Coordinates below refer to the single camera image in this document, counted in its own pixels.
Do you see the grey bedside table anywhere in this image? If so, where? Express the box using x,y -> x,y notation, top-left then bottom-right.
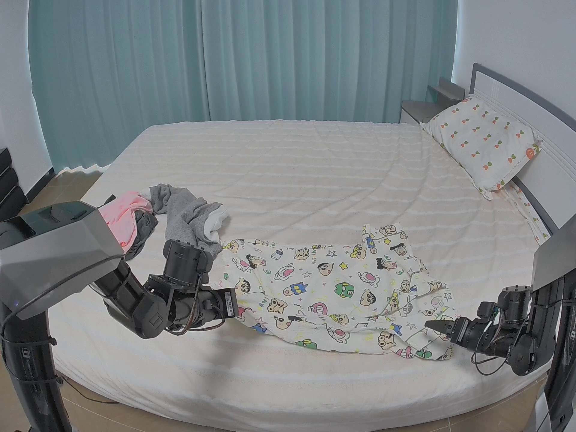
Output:
400,77 -> 465,125

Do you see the black cable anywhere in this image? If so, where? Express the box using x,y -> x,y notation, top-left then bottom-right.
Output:
470,349 -> 511,377
0,277 -> 97,332
164,318 -> 226,334
56,374 -> 119,405

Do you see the pink garment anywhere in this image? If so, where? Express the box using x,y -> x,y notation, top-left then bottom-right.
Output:
98,191 -> 155,247

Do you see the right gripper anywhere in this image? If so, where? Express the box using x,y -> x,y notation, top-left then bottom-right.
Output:
425,315 -> 502,354

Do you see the white printed pillow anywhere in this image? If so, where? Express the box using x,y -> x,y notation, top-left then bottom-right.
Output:
420,96 -> 543,201

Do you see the bed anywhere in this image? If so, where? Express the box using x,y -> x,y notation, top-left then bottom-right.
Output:
43,63 -> 576,417

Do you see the black garment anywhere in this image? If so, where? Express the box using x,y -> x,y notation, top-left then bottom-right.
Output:
101,194 -> 159,262

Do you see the grey garment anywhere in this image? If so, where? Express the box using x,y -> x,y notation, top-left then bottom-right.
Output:
143,184 -> 231,257

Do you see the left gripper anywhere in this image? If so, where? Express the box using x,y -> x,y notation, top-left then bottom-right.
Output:
202,287 -> 246,324

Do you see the black chest of drawers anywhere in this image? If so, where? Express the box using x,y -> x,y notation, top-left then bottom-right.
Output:
0,148 -> 26,217

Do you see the white printed pyjama top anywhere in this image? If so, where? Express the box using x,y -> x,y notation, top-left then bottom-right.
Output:
219,223 -> 456,362

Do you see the blue-green curtain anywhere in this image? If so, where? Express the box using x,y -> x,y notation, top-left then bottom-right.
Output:
27,0 -> 212,174
200,0 -> 460,125

